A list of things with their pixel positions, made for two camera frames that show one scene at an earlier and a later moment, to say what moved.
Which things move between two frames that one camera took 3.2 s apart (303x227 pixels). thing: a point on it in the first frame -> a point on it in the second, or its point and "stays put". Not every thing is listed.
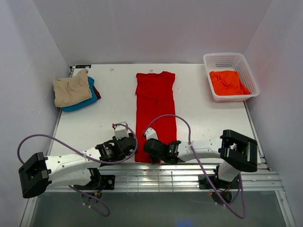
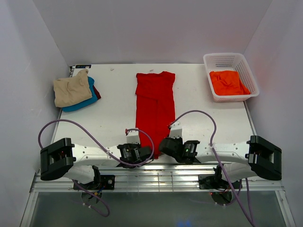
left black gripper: [129, 144] -> [145, 152]
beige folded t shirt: [71, 90] stays put
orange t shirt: [227, 82] stays put
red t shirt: [155, 96] stays put
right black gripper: [148, 146] -> [166, 146]
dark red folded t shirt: [97, 92] stays put
